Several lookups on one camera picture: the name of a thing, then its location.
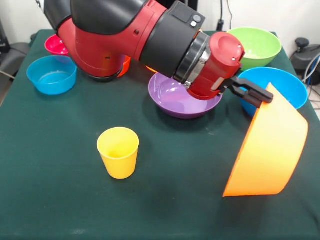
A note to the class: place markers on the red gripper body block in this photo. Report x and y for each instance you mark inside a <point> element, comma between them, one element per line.
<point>220,62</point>

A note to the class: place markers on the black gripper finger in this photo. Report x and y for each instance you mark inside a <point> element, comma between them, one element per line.
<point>257,91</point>
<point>250,98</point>

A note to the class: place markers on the large orange bowl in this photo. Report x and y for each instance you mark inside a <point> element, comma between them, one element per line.
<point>270,150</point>
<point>151,69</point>

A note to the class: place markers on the purple plastic bowl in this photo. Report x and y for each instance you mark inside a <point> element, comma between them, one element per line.
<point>170,100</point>

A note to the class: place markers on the yellow plastic cup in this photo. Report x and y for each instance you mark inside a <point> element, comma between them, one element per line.
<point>120,160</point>

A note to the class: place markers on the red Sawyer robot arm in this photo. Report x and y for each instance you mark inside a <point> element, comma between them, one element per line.
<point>112,37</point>

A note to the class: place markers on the large blue bowl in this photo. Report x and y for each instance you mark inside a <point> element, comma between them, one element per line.
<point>287,85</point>

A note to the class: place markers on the black power plug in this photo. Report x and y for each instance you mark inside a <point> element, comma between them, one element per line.
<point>220,25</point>

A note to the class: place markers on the green plastic bowl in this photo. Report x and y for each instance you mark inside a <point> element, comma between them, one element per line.
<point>262,47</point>

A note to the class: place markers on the red plastic bowl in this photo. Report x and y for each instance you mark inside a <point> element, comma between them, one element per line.
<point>125,67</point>

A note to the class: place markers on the dark green tablecloth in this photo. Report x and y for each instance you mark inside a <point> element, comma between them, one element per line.
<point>160,212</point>

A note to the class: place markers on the pink plastic bowl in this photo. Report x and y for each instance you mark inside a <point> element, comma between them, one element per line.
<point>55,46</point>

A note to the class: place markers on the small translucent blue bowl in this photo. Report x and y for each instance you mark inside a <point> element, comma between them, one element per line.
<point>51,75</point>

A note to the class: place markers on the dark grey chair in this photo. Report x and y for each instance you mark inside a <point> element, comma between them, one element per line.
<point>15,55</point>

